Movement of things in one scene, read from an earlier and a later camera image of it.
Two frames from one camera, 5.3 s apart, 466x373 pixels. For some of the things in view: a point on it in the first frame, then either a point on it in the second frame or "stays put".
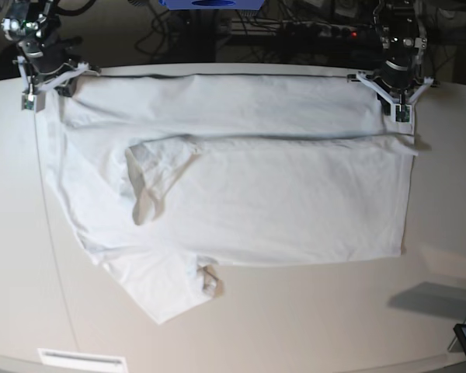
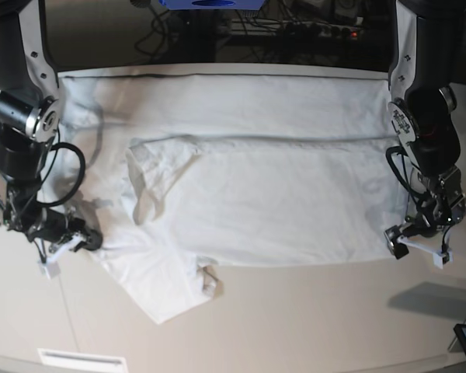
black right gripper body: [396, 71] to [424, 224]
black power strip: [285, 28] stays put
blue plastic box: [188, 5] stays put
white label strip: [66, 357] stays put
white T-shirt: [166, 176] stays put
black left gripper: [46, 53] to [53, 227]
